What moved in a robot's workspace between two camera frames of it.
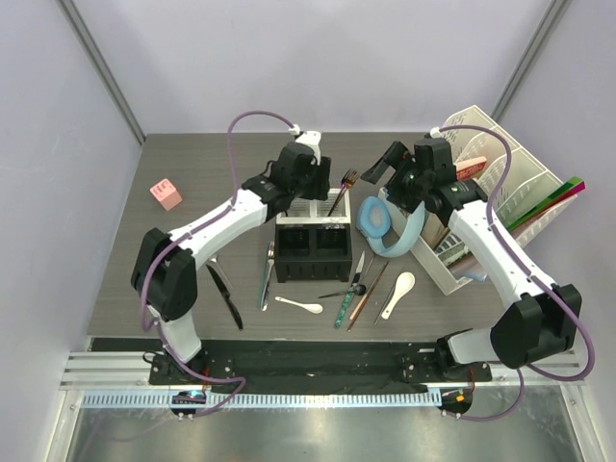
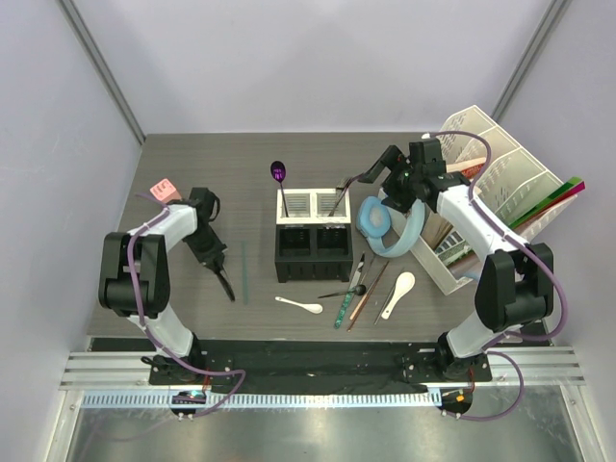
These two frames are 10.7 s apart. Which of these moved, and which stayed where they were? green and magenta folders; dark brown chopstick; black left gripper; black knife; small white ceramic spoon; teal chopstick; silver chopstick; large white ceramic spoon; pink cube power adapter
Moved: black knife; teal chopstick; black left gripper
Stayed: small white ceramic spoon; large white ceramic spoon; dark brown chopstick; pink cube power adapter; green and magenta folders; silver chopstick
